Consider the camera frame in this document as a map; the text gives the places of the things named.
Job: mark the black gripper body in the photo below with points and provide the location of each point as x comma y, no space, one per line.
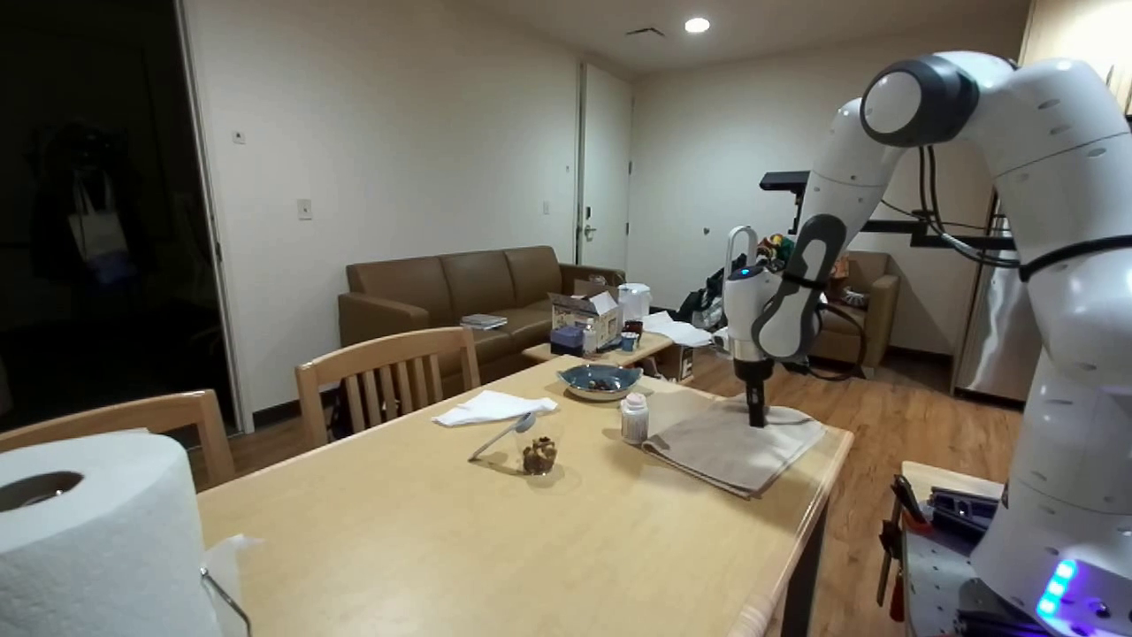
753,376

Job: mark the beige towel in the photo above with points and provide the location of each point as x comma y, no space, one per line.
719,445

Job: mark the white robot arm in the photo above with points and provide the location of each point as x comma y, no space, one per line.
1060,158

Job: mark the white paper towel roll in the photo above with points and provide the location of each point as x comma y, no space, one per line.
113,551

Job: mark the white papers on table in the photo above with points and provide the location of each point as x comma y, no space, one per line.
680,333

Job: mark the white pill bottle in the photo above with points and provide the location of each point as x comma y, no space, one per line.
633,420

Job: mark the brown armchair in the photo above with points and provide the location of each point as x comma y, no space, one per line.
860,310

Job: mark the wooden coffee table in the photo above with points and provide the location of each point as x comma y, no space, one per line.
653,356

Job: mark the blue ceramic plate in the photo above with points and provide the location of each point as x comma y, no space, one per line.
599,382

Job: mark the cardboard box on table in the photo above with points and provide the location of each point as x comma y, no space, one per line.
586,322

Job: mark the side cart with tools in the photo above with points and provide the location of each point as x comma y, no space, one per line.
924,558

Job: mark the stainless steel refrigerator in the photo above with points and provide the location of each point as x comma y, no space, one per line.
998,344

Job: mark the white paper napkin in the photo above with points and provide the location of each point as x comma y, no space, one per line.
488,405

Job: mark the brown leather sofa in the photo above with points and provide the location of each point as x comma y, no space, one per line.
510,284

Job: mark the white door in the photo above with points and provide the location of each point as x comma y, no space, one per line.
601,169

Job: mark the near wooden chair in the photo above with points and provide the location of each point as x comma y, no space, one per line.
166,412

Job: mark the white tote bag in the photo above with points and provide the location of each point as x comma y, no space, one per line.
95,236

